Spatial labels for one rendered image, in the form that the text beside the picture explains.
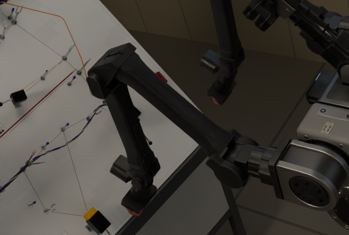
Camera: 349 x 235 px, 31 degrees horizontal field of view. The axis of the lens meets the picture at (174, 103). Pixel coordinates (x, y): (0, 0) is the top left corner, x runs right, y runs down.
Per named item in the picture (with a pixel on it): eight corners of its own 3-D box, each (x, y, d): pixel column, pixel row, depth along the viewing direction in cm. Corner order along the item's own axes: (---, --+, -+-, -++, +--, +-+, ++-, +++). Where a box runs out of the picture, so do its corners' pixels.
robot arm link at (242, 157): (251, 165, 139) (263, 147, 142) (213, 154, 144) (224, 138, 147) (259, 192, 144) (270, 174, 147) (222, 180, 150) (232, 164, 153)
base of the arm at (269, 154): (282, 201, 140) (273, 166, 132) (251, 192, 144) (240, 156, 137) (299, 173, 144) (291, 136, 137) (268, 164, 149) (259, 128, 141)
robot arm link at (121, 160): (142, 183, 173) (159, 161, 178) (107, 160, 175) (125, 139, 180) (137, 201, 183) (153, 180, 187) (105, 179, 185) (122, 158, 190)
